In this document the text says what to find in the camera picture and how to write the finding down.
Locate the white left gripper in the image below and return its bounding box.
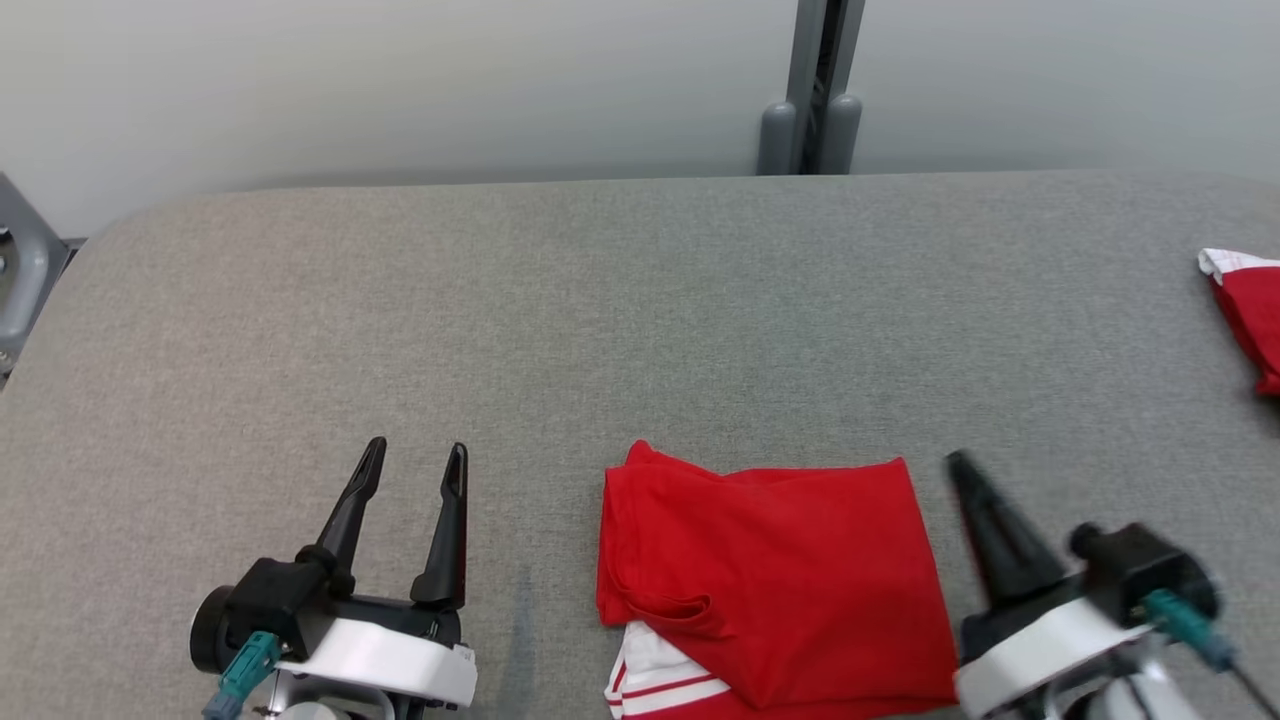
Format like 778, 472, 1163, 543
275, 437, 479, 709

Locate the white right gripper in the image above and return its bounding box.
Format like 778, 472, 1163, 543
945, 450, 1151, 717

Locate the red garment with white trim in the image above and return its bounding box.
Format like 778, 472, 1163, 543
596, 440, 961, 720
1198, 247, 1280, 398

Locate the black cable with teal plug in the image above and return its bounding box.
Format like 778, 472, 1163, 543
1140, 588, 1280, 701
203, 630, 283, 720

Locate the grey metal bracket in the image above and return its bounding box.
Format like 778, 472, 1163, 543
0, 172, 73, 379

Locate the silver metal post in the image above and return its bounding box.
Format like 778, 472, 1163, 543
757, 0, 867, 177

